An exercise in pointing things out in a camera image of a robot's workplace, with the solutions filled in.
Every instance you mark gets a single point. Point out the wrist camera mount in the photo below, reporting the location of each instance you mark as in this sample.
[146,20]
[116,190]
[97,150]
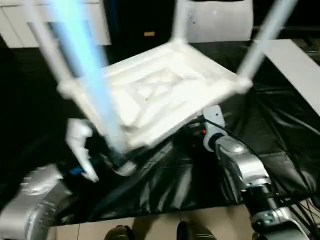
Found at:
[215,117]
[80,145]

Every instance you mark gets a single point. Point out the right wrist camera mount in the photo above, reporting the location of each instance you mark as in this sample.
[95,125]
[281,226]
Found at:
[215,117]

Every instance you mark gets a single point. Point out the dark right robot foot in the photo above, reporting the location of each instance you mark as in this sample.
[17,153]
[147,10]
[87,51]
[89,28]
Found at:
[197,232]

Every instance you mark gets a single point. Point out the white glass-door cabinet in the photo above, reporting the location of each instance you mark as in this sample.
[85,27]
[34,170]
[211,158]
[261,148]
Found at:
[15,30]

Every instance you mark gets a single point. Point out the dark robot foot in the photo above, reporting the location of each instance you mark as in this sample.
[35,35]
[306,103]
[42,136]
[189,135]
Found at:
[117,233]
[197,232]

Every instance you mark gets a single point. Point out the white panel with screw holes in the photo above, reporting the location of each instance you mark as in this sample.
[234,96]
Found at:
[220,22]

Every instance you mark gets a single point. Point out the flat white board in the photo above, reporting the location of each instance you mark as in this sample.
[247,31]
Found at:
[295,65]

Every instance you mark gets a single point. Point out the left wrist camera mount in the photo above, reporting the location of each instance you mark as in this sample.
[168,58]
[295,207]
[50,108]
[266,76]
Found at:
[80,145]

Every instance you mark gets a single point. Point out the white plastic table top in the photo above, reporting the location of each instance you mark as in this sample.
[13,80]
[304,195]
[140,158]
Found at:
[162,87]

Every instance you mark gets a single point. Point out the dark left robot foot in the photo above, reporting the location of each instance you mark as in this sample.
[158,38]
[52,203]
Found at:
[117,233]

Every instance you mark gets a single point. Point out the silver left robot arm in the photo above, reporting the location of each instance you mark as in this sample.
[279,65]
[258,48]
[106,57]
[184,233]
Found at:
[35,200]

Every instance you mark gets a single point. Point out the black bar with red light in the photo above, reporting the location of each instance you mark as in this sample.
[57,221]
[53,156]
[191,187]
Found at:
[300,27]

